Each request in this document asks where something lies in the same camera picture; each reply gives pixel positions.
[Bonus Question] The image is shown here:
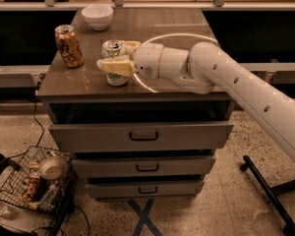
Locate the grey drawer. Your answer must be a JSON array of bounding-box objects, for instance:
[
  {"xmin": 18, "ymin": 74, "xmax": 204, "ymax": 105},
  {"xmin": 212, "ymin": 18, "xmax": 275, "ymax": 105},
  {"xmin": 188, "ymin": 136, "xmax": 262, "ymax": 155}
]
[
  {"xmin": 72, "ymin": 155, "xmax": 216, "ymax": 179},
  {"xmin": 49, "ymin": 121, "xmax": 233, "ymax": 153},
  {"xmin": 86, "ymin": 180, "xmax": 205, "ymax": 200}
]

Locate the black wire basket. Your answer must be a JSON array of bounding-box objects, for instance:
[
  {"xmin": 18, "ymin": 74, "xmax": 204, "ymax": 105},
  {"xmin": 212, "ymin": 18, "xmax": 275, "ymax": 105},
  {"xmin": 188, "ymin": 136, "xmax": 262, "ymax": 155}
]
[{"xmin": 0, "ymin": 147, "xmax": 74, "ymax": 214}]

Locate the bottom grey drawer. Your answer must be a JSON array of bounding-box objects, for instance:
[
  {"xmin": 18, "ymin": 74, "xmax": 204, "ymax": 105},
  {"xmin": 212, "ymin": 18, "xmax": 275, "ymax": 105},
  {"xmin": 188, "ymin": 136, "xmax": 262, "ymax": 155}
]
[{"xmin": 86, "ymin": 180, "xmax": 205, "ymax": 200}]

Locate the black power cable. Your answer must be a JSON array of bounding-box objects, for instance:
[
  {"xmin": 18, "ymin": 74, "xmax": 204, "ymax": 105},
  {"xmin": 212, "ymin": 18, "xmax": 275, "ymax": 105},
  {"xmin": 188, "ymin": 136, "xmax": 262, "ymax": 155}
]
[{"xmin": 31, "ymin": 82, "xmax": 45, "ymax": 148}]

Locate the white ceramic bowl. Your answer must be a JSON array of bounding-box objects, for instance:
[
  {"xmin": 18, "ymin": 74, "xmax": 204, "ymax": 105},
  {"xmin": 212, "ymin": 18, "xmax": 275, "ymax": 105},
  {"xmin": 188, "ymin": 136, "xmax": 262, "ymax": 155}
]
[{"xmin": 82, "ymin": 4, "xmax": 114, "ymax": 30}]

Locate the middle grey drawer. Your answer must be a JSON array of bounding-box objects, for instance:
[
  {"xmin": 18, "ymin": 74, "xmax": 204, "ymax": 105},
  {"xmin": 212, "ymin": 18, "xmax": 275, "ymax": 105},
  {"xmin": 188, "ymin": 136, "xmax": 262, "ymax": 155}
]
[{"xmin": 72, "ymin": 155, "xmax": 216, "ymax": 179}]

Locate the top grey drawer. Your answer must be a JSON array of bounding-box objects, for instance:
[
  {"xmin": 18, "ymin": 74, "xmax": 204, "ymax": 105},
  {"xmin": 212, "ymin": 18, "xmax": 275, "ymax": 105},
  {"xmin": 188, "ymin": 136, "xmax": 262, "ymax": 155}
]
[{"xmin": 49, "ymin": 121, "xmax": 233, "ymax": 153}]

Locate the snack bag in basket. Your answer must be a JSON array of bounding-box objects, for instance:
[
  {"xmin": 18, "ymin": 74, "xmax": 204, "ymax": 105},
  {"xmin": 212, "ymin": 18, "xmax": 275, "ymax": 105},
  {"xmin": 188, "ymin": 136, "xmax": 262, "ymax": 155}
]
[{"xmin": 19, "ymin": 163, "xmax": 41, "ymax": 210}]

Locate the black chair base leg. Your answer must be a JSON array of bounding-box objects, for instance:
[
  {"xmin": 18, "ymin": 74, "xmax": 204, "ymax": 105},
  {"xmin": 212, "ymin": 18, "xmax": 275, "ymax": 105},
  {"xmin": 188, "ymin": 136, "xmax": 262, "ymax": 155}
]
[{"xmin": 240, "ymin": 155, "xmax": 295, "ymax": 236}]

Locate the gold brown soda can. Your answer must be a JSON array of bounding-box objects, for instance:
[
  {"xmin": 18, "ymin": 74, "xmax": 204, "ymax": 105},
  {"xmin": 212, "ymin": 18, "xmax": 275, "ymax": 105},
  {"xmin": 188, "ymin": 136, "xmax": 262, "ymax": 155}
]
[{"xmin": 55, "ymin": 25, "xmax": 84, "ymax": 68}]

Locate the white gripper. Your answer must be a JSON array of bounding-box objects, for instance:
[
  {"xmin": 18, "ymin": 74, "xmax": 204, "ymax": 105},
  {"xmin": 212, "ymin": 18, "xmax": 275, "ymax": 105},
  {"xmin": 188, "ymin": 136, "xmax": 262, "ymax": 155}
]
[{"xmin": 96, "ymin": 40, "xmax": 164, "ymax": 80}]

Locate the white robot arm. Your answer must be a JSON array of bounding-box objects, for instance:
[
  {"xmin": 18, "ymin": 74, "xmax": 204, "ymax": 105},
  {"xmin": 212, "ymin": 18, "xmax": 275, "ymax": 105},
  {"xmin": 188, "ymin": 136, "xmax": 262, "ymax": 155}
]
[{"xmin": 97, "ymin": 41, "xmax": 295, "ymax": 162}]

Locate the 7up soda can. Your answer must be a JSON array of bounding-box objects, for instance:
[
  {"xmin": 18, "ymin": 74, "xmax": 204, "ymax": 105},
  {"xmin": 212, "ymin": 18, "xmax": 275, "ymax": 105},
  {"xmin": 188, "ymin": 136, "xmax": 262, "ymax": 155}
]
[{"xmin": 100, "ymin": 39, "xmax": 130, "ymax": 88}]

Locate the grey drawer cabinet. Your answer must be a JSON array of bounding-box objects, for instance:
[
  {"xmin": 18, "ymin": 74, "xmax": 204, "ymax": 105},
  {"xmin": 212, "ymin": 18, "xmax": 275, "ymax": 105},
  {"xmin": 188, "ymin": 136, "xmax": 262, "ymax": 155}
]
[{"xmin": 37, "ymin": 8, "xmax": 233, "ymax": 187}]

